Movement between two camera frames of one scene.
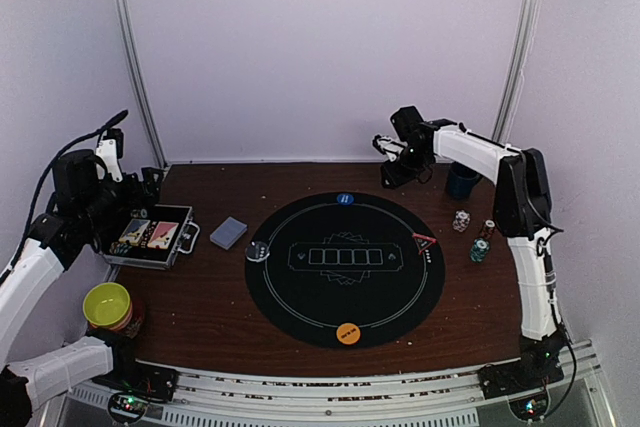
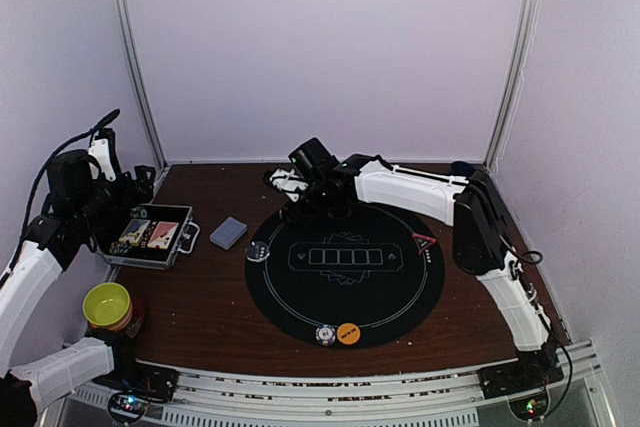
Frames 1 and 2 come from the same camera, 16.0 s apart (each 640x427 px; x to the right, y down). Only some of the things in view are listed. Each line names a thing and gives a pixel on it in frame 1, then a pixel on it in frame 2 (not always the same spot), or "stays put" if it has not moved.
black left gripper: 136,199 stays put
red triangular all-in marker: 422,242 stays put
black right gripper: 394,177 to 300,216
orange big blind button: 348,333 stays put
